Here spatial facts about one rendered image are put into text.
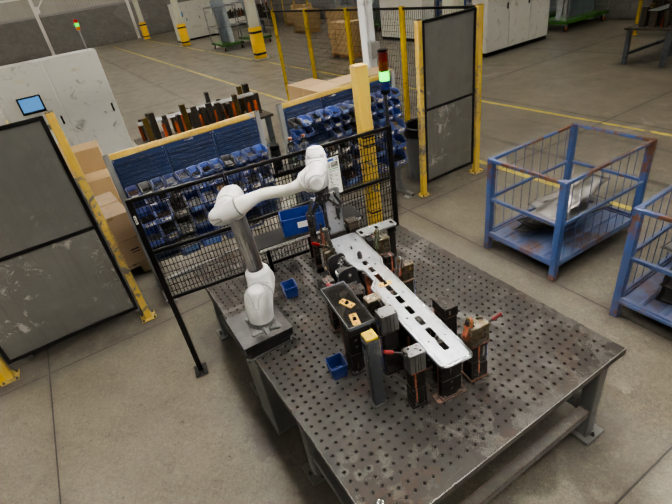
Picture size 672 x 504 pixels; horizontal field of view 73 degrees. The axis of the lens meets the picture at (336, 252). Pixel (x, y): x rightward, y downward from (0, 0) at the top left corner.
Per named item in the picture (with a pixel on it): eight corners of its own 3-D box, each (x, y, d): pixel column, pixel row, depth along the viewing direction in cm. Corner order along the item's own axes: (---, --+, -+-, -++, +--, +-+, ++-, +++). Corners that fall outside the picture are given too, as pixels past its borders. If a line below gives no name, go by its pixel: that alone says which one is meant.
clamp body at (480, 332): (492, 374, 236) (496, 322, 217) (469, 386, 232) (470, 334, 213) (479, 361, 244) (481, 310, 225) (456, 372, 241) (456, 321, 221)
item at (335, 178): (344, 192, 343) (339, 153, 327) (317, 200, 337) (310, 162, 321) (343, 191, 345) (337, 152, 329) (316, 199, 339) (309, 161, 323)
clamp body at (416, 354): (432, 403, 226) (429, 351, 207) (412, 412, 223) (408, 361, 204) (421, 390, 234) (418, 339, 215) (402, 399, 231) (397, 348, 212)
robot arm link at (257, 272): (251, 305, 284) (255, 284, 302) (276, 301, 283) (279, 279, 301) (208, 199, 241) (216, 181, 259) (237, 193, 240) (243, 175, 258)
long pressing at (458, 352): (481, 353, 211) (481, 351, 210) (440, 372, 205) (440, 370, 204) (355, 232, 322) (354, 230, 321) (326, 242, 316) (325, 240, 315)
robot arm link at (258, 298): (246, 327, 269) (239, 298, 257) (250, 306, 284) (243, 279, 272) (273, 324, 269) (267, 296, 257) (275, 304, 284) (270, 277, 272)
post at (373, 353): (388, 403, 230) (380, 339, 207) (375, 409, 228) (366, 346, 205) (381, 392, 236) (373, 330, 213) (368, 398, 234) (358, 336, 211)
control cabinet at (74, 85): (47, 195, 771) (-36, 39, 640) (46, 186, 811) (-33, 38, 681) (141, 165, 832) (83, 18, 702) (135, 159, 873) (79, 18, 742)
